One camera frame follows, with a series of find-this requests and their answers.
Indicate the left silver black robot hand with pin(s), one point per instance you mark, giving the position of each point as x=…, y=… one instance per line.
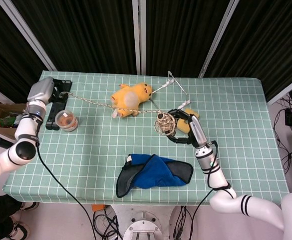
x=39, y=90

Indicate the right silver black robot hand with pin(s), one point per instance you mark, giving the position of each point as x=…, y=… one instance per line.
x=198, y=132

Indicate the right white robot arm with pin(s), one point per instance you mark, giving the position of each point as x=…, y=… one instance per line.
x=215, y=175

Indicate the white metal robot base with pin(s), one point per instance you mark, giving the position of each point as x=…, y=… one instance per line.
x=140, y=225

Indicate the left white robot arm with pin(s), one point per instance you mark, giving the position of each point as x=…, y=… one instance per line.
x=23, y=125

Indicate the yellow sponge with square hole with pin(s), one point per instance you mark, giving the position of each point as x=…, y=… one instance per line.
x=183, y=126

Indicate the black power strip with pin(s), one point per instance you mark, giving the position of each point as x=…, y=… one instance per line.
x=57, y=110

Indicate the clear jar with orange contents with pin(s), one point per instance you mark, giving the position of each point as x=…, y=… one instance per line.
x=66, y=121

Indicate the brown cardboard box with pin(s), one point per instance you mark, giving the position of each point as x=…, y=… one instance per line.
x=1, y=110

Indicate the black pleated curtain panel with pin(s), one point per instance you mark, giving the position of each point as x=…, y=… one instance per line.
x=273, y=37
x=1, y=50
x=86, y=37
x=180, y=37

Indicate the blue cloth with black trim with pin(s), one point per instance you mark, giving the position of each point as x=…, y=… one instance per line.
x=155, y=175

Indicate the yellow plush toy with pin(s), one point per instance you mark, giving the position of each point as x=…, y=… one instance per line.
x=125, y=100

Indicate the small black box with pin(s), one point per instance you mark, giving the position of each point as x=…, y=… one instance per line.
x=290, y=117

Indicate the green checked tablecloth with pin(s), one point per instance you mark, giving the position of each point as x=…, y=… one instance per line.
x=98, y=175

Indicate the black white sneaker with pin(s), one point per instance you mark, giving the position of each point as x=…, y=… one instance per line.
x=29, y=206
x=19, y=231

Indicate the small orange object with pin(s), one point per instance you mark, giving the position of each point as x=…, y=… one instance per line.
x=97, y=208

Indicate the white partition post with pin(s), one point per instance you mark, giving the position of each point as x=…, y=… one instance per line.
x=31, y=35
x=218, y=37
x=143, y=37
x=136, y=37

